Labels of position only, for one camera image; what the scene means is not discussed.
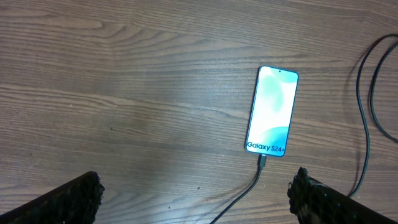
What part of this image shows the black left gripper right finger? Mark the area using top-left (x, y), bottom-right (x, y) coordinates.
top-left (287, 167), bottom-right (397, 224)

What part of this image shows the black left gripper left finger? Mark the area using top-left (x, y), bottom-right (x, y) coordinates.
top-left (1, 171), bottom-right (104, 224)

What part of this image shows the black USB charging cable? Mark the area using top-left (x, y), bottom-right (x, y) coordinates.
top-left (210, 33), bottom-right (398, 224)

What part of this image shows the Samsung Galaxy smartphone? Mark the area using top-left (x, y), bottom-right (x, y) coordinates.
top-left (245, 65), bottom-right (299, 157)

